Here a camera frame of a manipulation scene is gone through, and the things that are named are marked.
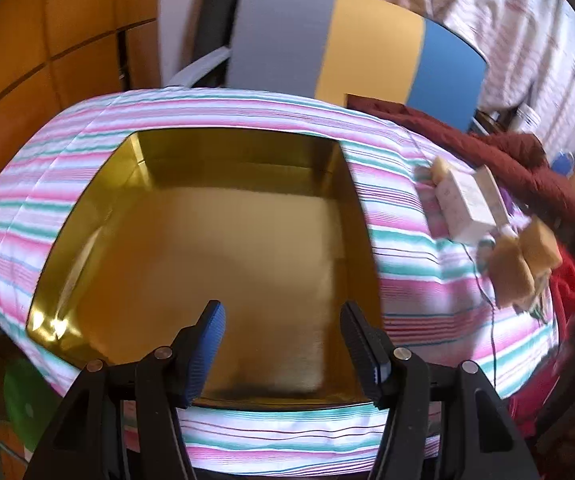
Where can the white packet with blue print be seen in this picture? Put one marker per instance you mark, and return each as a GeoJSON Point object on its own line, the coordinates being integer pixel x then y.
{"type": "Point", "coordinates": [527, 117]}

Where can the grey yellow blue chair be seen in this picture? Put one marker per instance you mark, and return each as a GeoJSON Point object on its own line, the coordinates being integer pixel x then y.
{"type": "Point", "coordinates": [367, 45]}

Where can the large white carton box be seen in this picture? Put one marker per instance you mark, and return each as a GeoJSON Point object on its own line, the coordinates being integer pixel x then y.
{"type": "Point", "coordinates": [462, 205]}

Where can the red fleece cloth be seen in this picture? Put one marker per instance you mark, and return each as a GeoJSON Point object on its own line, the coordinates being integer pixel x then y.
{"type": "Point", "coordinates": [567, 285]}

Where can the striped pink green tablecloth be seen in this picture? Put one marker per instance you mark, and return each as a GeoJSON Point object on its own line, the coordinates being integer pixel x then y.
{"type": "Point", "coordinates": [402, 285]}

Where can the small white carton box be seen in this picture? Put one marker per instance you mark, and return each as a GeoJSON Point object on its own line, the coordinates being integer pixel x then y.
{"type": "Point", "coordinates": [492, 192]}

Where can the wooden wardrobe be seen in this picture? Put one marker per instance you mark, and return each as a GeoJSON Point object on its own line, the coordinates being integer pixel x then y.
{"type": "Point", "coordinates": [67, 20]}

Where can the brown blanket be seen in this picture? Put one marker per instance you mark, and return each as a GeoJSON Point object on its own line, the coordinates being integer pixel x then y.
{"type": "Point", "coordinates": [467, 145]}

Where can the yellow sponge cake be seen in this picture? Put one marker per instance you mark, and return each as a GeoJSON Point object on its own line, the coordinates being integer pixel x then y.
{"type": "Point", "coordinates": [542, 245]}
{"type": "Point", "coordinates": [510, 270]}
{"type": "Point", "coordinates": [440, 167]}

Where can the blue cup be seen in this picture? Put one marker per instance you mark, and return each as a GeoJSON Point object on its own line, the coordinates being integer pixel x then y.
{"type": "Point", "coordinates": [562, 164]}

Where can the green plastic stool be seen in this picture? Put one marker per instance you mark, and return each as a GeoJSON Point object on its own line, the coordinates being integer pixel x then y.
{"type": "Point", "coordinates": [27, 400]}

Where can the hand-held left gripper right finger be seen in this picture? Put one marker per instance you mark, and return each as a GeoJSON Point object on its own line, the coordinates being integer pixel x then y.
{"type": "Point", "coordinates": [362, 355]}

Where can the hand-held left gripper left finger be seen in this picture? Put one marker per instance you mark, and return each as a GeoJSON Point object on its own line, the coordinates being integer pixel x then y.
{"type": "Point", "coordinates": [210, 345]}

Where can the beige patterned curtain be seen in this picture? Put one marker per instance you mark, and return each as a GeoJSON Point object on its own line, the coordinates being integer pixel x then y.
{"type": "Point", "coordinates": [517, 25]}

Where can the maroon box with gold lining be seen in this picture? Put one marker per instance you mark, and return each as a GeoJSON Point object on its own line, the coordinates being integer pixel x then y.
{"type": "Point", "coordinates": [217, 240]}

